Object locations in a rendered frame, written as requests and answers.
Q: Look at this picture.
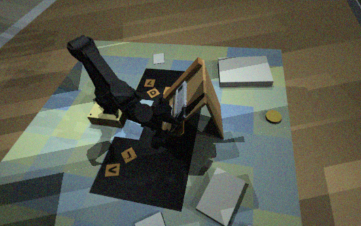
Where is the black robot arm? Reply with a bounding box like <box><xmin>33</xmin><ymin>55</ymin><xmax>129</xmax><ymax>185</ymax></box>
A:
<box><xmin>67</xmin><ymin>35</ymin><xmax>172</xmax><ymax>124</ymax></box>

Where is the yellow round disc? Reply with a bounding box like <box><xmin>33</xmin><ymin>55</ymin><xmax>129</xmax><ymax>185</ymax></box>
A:
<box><xmin>265</xmin><ymin>110</ymin><xmax>281</xmax><ymax>123</ymax></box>

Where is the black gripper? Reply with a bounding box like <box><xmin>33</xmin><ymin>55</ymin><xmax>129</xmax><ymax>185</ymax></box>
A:
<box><xmin>140</xmin><ymin>115</ymin><xmax>180</xmax><ymax>149</ymax></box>

